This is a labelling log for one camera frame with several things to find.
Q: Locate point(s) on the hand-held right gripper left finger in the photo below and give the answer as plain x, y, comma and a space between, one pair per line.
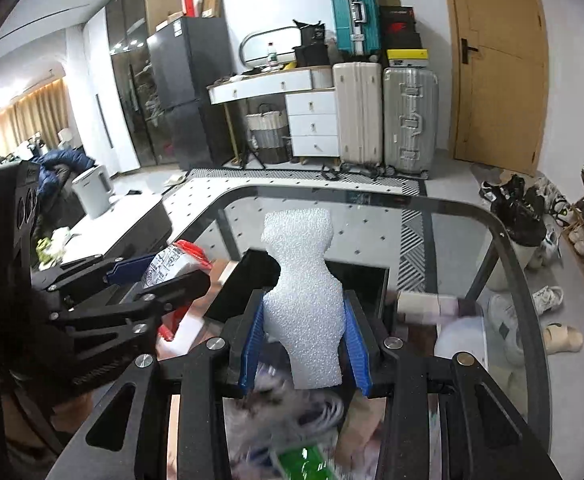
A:
250, 355

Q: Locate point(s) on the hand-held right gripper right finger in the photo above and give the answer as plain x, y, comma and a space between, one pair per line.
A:
360, 360

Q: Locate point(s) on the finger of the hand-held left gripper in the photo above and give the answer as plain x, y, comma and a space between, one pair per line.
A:
124, 268
171, 292

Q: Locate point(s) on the red and white packet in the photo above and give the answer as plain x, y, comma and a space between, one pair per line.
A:
171, 262

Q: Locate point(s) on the white foam piece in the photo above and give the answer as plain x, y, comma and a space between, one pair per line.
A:
302, 305

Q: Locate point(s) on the white low table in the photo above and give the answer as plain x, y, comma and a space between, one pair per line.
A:
116, 225

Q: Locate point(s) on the white and green cloth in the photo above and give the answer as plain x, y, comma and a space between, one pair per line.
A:
54, 247

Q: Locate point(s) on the brown paper bag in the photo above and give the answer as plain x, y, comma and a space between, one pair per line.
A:
364, 425

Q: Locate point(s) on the black open box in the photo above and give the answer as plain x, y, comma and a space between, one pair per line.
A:
252, 280

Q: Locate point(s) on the beige paper roll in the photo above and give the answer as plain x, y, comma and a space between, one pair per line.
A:
417, 307

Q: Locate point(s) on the white kettle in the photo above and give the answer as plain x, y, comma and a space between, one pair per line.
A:
92, 192

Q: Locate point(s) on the blue puffer jacket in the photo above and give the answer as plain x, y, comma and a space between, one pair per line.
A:
64, 165

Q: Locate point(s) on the white plastic bag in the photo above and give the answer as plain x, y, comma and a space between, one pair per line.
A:
459, 337

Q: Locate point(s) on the green packet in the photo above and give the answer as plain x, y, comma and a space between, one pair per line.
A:
309, 462

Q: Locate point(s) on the tan curtains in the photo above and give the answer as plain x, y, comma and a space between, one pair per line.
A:
31, 120

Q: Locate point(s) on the black tripod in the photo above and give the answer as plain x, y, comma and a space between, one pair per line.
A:
249, 157

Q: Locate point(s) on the black and white patterned rug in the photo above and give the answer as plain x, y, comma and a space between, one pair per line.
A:
292, 177

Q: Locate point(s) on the dark glass-door wardrobe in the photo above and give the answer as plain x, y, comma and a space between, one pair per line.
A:
131, 85

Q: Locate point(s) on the grey laundry basket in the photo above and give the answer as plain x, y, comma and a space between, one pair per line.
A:
267, 132

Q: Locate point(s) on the black refrigerator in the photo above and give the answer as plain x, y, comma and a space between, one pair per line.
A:
191, 90

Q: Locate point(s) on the white sneaker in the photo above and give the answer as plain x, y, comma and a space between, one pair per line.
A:
548, 300

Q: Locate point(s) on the beige slipper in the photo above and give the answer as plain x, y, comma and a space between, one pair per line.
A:
564, 337

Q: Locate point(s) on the white bin with black bag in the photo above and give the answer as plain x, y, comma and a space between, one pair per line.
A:
519, 230

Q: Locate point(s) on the white drawer unit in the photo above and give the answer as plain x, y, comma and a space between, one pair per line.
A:
313, 125

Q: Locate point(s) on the white vanity desk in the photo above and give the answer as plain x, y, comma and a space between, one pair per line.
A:
267, 85

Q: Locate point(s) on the pile of shoes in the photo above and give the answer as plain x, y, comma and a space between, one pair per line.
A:
517, 192

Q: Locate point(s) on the silver suitcase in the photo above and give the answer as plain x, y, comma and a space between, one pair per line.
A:
411, 120

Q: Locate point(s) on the cream suitcase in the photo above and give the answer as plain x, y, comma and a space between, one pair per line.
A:
358, 112

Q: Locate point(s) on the flat cardboard box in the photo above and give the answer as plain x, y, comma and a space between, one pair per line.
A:
169, 21

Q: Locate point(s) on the green label bottle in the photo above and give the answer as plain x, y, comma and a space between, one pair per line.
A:
272, 55

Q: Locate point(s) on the oval mirror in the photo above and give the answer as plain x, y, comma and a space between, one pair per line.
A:
259, 47

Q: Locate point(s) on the tall cardboard box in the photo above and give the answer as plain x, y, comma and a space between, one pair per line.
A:
210, 1

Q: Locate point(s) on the black bag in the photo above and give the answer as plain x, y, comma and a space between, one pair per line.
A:
312, 47

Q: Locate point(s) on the yellow and black box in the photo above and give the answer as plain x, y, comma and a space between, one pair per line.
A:
408, 58

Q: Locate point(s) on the wooden door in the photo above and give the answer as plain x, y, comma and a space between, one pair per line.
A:
497, 60

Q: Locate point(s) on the teal suitcase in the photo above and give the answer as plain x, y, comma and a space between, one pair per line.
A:
354, 15

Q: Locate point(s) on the black and red box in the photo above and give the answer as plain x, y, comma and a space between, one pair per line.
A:
399, 25

